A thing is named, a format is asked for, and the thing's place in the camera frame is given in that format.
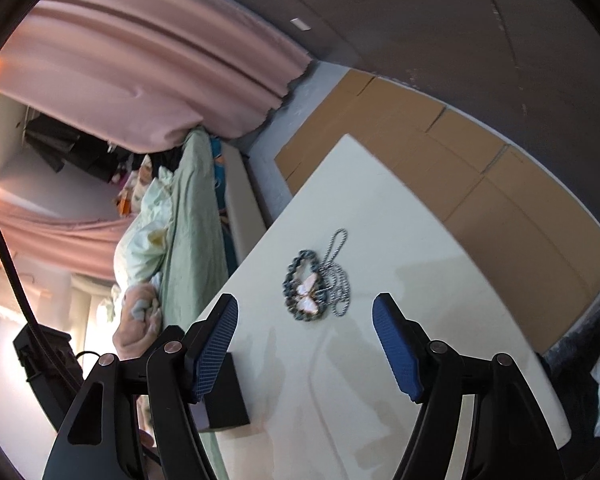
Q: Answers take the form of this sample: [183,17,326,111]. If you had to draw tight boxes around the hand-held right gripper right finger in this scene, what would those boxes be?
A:
[371,292,566,480]

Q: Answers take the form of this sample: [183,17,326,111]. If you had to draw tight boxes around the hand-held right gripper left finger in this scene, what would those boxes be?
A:
[42,292,241,480]

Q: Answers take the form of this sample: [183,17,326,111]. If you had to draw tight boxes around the black jewelry box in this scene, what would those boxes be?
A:
[192,352,251,433]

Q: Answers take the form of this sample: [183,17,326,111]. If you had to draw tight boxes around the silver ball chain necklace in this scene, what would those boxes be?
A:
[321,229,353,318]

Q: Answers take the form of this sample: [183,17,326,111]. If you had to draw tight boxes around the dark bead bracelet with butterfly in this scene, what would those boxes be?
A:
[281,250,328,323]

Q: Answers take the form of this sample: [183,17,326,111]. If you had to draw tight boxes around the pink fleece blanket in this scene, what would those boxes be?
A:
[112,282,163,361]

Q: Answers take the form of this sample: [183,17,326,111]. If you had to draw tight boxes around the bed with green sheet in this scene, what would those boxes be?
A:
[115,127,268,480]

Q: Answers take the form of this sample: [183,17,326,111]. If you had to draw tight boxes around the narrow pink curtain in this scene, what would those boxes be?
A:
[0,192,136,281]

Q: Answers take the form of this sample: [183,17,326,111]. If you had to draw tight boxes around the pale green duvet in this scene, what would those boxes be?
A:
[112,165,176,286]

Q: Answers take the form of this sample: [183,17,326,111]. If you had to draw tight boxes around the white table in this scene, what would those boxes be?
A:
[200,134,572,480]

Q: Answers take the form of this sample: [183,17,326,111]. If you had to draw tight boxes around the dark shaggy rug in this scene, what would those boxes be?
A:
[540,305,600,456]

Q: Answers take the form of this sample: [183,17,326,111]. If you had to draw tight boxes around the black clothes pile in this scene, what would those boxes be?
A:
[140,147,186,181]

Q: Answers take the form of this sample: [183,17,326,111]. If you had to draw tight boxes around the flat brown cardboard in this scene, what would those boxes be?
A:
[274,69,600,356]

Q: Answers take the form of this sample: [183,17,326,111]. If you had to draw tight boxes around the dark hanging clothes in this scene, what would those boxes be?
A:
[22,112,146,183]

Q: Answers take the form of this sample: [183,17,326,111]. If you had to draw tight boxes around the wide pink curtain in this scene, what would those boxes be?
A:
[0,0,313,153]

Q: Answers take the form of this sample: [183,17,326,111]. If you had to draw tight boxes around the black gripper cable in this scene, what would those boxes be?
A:
[0,202,83,386]

